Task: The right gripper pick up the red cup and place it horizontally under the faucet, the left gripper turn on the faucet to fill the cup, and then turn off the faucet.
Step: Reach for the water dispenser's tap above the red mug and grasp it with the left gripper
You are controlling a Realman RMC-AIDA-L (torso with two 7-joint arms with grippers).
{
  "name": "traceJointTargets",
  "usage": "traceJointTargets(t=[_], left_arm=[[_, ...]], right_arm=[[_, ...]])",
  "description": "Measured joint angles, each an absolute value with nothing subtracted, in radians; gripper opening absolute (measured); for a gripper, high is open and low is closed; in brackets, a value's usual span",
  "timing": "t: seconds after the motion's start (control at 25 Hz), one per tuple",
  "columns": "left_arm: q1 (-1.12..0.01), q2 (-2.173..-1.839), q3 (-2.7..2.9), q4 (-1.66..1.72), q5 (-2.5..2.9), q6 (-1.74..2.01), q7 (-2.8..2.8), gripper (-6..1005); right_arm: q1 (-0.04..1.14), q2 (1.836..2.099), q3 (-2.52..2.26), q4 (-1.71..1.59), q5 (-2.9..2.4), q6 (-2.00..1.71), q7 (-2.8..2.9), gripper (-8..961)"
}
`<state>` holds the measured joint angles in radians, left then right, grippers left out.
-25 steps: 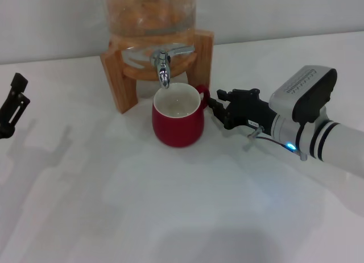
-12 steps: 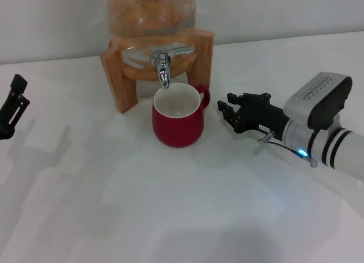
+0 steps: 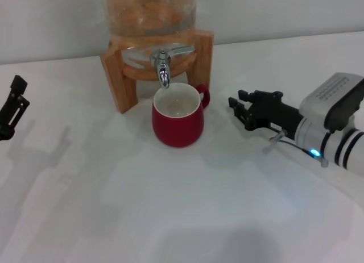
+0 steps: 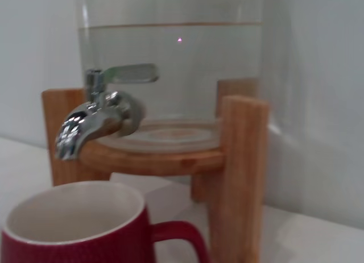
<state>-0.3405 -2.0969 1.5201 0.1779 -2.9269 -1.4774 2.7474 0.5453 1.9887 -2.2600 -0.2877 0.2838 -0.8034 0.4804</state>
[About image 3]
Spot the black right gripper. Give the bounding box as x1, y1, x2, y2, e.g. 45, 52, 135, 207
228, 90, 302, 133

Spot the red ceramic cup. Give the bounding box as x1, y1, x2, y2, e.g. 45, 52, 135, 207
151, 82, 211, 148

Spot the wooden dispenser stand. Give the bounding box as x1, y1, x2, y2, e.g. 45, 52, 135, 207
100, 28, 214, 115

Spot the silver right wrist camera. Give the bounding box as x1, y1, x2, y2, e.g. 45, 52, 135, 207
299, 72, 364, 133

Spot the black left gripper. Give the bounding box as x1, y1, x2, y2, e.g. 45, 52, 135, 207
0, 74, 30, 141

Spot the glass water dispenser jar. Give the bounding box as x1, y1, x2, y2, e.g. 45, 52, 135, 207
105, 0, 197, 80

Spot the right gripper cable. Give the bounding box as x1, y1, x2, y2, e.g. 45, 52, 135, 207
268, 130, 329, 168

